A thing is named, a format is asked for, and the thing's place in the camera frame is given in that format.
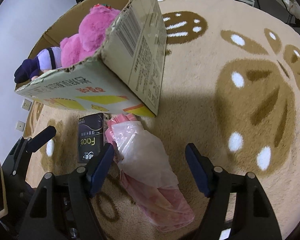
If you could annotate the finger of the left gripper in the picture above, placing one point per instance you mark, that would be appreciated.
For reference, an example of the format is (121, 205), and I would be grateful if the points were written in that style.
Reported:
(34, 144)

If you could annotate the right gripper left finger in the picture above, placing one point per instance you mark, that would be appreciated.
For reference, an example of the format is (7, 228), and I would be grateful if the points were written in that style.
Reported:
(61, 205)

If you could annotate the purple doll plush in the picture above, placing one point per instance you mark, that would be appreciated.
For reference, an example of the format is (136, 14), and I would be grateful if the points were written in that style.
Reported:
(47, 59)

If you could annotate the pink bear plush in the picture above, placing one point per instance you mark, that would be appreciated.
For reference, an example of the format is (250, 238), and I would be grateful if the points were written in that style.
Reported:
(91, 34)

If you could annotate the black Face tissue pack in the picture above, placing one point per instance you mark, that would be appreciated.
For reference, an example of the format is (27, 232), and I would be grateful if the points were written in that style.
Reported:
(90, 136)

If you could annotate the pink tissue pack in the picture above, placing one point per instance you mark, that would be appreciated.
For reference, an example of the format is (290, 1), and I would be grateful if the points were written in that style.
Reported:
(146, 174)

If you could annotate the open cardboard box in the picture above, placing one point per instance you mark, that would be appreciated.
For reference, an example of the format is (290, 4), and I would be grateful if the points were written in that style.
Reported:
(123, 75)

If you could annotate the beige patterned rug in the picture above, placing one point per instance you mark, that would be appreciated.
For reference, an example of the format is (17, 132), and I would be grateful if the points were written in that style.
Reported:
(231, 86)

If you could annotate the lower wall socket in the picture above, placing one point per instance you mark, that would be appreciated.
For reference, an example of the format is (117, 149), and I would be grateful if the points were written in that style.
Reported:
(20, 126)

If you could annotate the wall socket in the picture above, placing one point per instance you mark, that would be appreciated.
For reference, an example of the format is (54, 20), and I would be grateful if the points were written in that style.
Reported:
(26, 105)
(20, 126)

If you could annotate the upper wall socket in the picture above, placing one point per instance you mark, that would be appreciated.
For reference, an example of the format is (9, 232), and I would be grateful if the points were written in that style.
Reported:
(26, 105)

